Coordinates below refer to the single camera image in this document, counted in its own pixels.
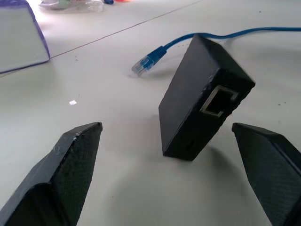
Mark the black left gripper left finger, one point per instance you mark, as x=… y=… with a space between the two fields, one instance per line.
x=63 y=174

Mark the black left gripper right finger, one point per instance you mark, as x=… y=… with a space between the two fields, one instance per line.
x=272 y=169

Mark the small black box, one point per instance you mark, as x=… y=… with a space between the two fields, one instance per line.
x=195 y=99

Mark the white box with purple edges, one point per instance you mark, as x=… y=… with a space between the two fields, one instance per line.
x=18 y=40

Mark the small white paper scrap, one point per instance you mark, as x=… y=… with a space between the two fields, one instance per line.
x=73 y=102

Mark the clear plastic bag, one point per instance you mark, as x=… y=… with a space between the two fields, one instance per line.
x=70 y=5

